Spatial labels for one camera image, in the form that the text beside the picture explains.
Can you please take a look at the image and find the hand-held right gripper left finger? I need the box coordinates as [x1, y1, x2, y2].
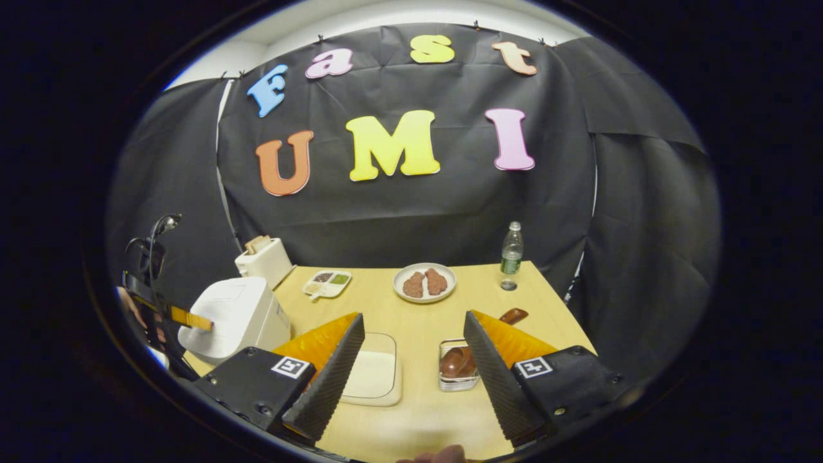
[193, 313, 366, 444]

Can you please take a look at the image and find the clear plastic water bottle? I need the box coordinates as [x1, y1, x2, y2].
[500, 221, 525, 287]

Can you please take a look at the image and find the brown wooden spoon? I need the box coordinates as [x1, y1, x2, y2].
[440, 307, 529, 379]

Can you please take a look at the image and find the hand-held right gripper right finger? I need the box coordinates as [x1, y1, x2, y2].
[463, 310, 634, 449]

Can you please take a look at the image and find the white divided condiment dish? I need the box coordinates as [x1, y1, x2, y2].
[302, 269, 353, 302]

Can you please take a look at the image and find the round white plate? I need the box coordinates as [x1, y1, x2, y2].
[393, 262, 457, 304]

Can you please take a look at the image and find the white rice cooker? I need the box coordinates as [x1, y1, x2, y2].
[178, 277, 292, 366]

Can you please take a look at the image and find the white toaster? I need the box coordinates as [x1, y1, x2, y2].
[235, 235, 295, 289]

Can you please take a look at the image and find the clear glass container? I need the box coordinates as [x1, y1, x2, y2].
[339, 332, 403, 407]

